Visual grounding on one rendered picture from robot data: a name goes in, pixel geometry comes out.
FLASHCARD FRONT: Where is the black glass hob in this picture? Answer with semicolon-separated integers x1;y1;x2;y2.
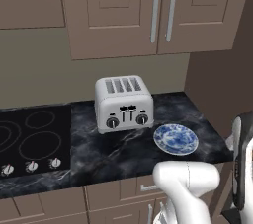
0;104;72;179

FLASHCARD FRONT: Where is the silver wall cupboard handle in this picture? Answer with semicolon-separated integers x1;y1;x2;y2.
165;0;179;43
149;0;161;44

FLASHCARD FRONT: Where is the brown tall cabinet side panel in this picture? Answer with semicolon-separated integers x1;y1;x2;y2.
183;0;253;140

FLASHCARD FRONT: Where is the silver four-slot toaster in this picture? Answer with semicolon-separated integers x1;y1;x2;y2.
94;75;155;135

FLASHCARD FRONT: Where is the blue and white plate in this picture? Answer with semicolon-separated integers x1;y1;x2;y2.
153;123;200;157

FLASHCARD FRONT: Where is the brown base cupboard door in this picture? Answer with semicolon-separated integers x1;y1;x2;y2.
87;197;158;224

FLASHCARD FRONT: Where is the silver drawer handle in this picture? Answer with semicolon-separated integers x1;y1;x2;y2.
139;184;160;192

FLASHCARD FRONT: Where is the brown drawer front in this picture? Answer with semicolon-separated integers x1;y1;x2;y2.
0;186;89;223
84;174;166;202

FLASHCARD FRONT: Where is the silver base cupboard handle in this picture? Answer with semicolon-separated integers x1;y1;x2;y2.
146;203;154;224

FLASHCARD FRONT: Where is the silver hob knob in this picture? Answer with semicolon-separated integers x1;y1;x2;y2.
48;157;62;170
25;160;40;174
0;164;15;177

